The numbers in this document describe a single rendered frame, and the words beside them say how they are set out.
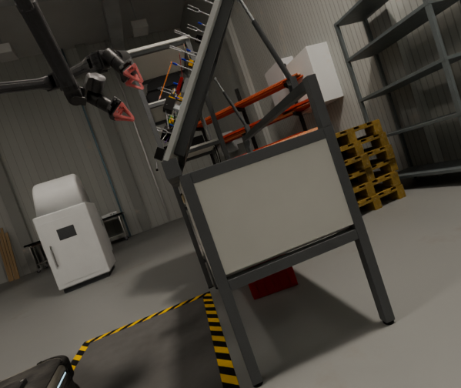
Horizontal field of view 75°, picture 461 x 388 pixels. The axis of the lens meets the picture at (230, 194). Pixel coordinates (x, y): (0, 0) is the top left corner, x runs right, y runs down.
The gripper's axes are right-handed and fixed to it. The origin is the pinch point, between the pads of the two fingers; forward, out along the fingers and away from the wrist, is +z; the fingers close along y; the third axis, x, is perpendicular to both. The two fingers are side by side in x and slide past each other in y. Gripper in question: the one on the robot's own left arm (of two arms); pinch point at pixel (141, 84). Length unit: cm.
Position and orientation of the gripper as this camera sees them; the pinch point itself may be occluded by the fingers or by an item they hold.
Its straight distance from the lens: 143.4
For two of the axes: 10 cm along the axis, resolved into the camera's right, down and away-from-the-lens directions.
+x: -6.2, 7.2, -3.0
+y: -2.2, 2.0, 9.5
